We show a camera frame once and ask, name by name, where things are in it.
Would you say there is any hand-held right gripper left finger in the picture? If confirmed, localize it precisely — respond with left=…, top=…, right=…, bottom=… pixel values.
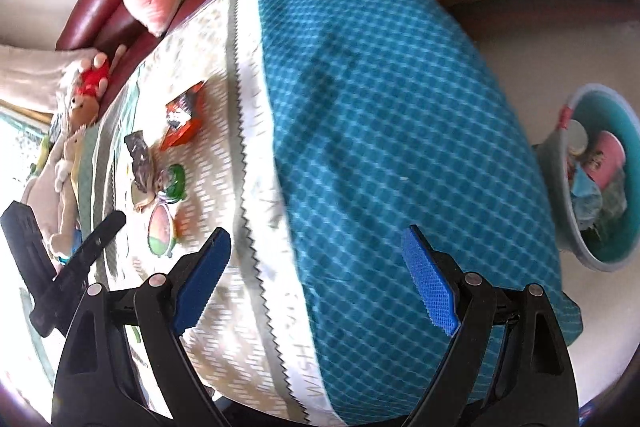
left=51, top=227, right=232, bottom=427

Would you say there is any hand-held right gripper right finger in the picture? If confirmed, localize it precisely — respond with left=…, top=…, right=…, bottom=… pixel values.
left=401, top=224, right=582, bottom=427

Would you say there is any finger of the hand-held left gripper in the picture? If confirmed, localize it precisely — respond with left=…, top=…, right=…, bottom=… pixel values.
left=0, top=201, right=57, bottom=305
left=28, top=209, right=127, bottom=339

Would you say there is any blue plastic basin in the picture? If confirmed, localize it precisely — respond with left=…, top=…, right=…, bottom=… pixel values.
left=532, top=84, right=640, bottom=272

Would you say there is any white plush toy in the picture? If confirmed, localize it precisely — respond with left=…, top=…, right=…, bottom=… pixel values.
left=25, top=127, right=87, bottom=258

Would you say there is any pink green oval lid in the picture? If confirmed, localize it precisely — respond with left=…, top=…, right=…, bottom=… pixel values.
left=148, top=202, right=178, bottom=255

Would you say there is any green round lid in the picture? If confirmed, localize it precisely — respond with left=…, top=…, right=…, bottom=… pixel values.
left=155, top=164, right=188, bottom=202

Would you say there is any silver brown wrapper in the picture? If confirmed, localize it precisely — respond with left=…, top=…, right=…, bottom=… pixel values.
left=124, top=132, right=161, bottom=212

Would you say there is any teal checked cloth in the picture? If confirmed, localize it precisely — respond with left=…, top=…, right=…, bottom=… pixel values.
left=235, top=0, right=583, bottom=418

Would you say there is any orange snack wrapper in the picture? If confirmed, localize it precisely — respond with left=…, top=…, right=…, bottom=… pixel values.
left=159, top=81, right=206, bottom=152

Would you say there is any white blanket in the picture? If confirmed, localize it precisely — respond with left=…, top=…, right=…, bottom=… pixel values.
left=0, top=44, right=83, bottom=112

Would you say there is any blue crumpled wrapper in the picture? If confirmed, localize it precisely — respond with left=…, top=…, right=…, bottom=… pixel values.
left=570, top=167, right=601, bottom=218

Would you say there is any white cup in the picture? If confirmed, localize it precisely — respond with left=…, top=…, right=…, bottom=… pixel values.
left=567, top=119, right=590, bottom=158

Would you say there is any pink paper cup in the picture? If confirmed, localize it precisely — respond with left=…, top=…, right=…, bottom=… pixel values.
left=590, top=130, right=626, bottom=190

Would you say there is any white patterned tablecloth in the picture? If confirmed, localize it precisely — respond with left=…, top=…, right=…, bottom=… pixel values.
left=15, top=0, right=331, bottom=425

